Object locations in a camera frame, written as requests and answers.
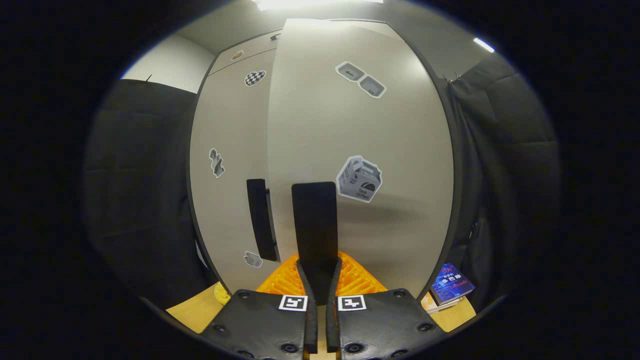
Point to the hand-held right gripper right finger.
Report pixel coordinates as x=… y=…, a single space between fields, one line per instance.
x=331 y=325

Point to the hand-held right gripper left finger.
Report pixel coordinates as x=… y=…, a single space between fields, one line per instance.
x=310 y=320

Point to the grey cabinet door box sticker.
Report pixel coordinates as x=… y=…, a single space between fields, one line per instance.
x=390 y=225

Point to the grey double-door shoe cabinet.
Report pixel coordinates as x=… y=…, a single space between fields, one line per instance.
x=457 y=200

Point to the grey cabinet door checkered sticker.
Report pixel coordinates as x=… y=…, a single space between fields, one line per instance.
x=225 y=125

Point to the grey cabinet drawer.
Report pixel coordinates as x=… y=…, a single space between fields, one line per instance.
x=257 y=47

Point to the yellow toy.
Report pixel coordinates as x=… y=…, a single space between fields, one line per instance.
x=221 y=295

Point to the beige book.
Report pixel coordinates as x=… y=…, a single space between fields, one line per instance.
x=430 y=305

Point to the blue book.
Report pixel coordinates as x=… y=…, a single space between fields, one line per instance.
x=452 y=284

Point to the black backdrop cloth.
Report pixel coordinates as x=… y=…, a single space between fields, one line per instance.
x=140 y=200

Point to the metal clip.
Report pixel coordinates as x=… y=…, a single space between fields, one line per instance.
x=453 y=77

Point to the large ceiling light panel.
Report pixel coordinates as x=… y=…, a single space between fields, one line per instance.
x=315 y=4

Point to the small ceiling light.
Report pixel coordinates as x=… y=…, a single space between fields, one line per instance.
x=484 y=45

